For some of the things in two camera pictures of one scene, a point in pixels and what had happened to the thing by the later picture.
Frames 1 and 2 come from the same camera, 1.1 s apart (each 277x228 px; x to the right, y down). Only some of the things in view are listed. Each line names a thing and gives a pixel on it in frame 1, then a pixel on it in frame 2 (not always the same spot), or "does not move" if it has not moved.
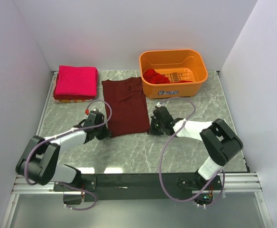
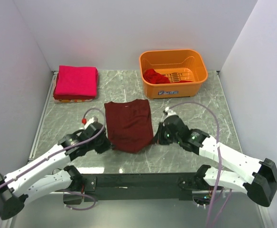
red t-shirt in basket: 152,76 does not move
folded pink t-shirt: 77,80 does not move
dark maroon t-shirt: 126,99 to 129,125
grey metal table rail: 138,187 does not move
